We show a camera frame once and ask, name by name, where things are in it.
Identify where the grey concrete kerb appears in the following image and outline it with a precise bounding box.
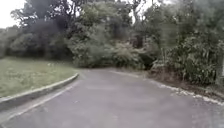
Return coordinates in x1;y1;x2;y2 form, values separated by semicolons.
0;72;80;112

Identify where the strip of earth and leaves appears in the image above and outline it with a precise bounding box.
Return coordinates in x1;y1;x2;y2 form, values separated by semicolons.
111;67;224;105

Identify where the grass lawn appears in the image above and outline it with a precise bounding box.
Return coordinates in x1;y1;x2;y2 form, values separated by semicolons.
0;56;78;99

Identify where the wood of trees and bushes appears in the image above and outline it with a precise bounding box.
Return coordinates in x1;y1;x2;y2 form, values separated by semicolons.
0;0;224;86

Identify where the grey asphalt road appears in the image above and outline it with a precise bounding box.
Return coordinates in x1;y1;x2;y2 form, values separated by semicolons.
0;67;224;128

